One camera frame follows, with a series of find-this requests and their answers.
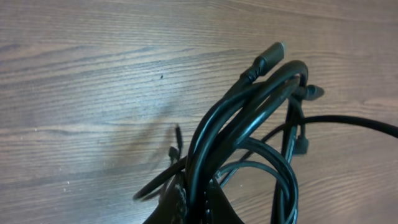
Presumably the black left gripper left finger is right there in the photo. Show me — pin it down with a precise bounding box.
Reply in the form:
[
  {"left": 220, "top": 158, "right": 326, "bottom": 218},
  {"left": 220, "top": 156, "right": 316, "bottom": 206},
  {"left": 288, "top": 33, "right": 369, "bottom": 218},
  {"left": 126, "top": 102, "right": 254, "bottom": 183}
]
[{"left": 144, "top": 172, "right": 187, "bottom": 224}]

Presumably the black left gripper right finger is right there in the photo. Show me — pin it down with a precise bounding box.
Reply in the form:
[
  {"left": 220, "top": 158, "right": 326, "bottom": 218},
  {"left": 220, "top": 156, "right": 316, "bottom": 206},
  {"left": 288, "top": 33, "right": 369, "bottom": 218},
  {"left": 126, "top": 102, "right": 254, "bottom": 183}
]
[{"left": 203, "top": 179, "right": 243, "bottom": 224}]

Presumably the thick black cable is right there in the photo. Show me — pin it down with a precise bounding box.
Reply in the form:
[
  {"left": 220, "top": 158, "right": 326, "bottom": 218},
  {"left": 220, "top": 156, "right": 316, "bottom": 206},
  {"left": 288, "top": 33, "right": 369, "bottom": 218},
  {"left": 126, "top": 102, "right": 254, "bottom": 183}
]
[{"left": 185, "top": 41, "right": 325, "bottom": 224}]

